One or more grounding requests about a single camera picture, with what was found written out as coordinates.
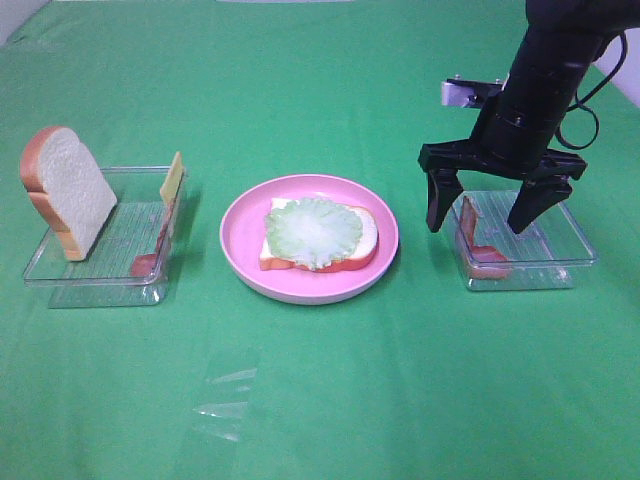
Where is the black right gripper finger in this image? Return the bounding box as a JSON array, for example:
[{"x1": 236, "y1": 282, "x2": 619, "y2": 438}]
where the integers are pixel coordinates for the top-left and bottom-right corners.
[
  {"x1": 507, "y1": 177, "x2": 572, "y2": 234},
  {"x1": 426, "y1": 168, "x2": 464, "y2": 232}
]

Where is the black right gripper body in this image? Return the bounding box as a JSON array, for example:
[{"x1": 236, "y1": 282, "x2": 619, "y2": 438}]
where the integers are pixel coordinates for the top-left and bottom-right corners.
[{"x1": 418, "y1": 97, "x2": 587, "y2": 180}]

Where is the tray bacon strip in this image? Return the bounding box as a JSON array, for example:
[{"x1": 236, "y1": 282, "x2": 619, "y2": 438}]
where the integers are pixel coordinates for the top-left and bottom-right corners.
[
  {"x1": 459, "y1": 196, "x2": 510, "y2": 280},
  {"x1": 129, "y1": 199, "x2": 177, "y2": 277}
]

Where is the toy bread slice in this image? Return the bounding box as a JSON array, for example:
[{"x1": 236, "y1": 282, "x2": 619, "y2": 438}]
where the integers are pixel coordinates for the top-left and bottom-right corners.
[
  {"x1": 19, "y1": 126, "x2": 117, "y2": 261},
  {"x1": 259, "y1": 198, "x2": 378, "y2": 273}
]

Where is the green toy lettuce leaf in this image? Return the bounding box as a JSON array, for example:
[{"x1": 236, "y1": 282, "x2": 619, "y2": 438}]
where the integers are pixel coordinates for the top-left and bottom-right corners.
[{"x1": 264, "y1": 198, "x2": 365, "y2": 270}]

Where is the yellow toy cheese slice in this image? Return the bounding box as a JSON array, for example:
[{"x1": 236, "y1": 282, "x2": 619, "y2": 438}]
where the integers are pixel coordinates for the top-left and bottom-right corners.
[{"x1": 159, "y1": 151, "x2": 185, "y2": 207}]

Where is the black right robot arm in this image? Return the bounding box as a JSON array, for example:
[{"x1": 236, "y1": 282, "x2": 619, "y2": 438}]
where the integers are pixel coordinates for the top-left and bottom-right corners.
[{"x1": 419, "y1": 1, "x2": 639, "y2": 233}]

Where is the clear right plastic tray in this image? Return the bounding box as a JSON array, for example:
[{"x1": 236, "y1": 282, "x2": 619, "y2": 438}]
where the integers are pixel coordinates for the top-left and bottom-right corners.
[{"x1": 443, "y1": 189, "x2": 597, "y2": 291}]

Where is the clear plastic tray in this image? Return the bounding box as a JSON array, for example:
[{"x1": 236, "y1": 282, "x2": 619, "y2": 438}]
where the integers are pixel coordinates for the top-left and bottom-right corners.
[
  {"x1": 443, "y1": 189, "x2": 597, "y2": 291},
  {"x1": 23, "y1": 166, "x2": 187, "y2": 308}
]

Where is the pink round plate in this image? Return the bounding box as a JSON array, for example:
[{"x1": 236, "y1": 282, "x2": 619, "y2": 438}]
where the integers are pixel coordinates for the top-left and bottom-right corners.
[{"x1": 220, "y1": 174, "x2": 399, "y2": 305}]

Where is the green tablecloth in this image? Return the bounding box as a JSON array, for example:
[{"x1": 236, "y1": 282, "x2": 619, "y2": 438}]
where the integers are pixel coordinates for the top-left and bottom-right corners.
[{"x1": 1, "y1": 1, "x2": 639, "y2": 479}]

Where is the clear plastic film piece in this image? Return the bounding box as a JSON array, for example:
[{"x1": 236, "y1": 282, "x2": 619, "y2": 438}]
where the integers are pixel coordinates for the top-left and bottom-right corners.
[{"x1": 190, "y1": 348, "x2": 260, "y2": 443}]

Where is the clear left plastic tray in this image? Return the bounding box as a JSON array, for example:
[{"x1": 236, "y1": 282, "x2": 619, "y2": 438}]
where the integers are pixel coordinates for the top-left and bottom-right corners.
[{"x1": 23, "y1": 166, "x2": 187, "y2": 308}]

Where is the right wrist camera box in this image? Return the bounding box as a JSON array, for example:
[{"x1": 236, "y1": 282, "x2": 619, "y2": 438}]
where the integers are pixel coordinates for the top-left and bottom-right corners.
[{"x1": 441, "y1": 75, "x2": 504, "y2": 108}]

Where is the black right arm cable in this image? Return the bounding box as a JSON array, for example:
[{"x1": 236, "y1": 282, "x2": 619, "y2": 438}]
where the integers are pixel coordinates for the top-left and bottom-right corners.
[{"x1": 554, "y1": 32, "x2": 629, "y2": 150}]

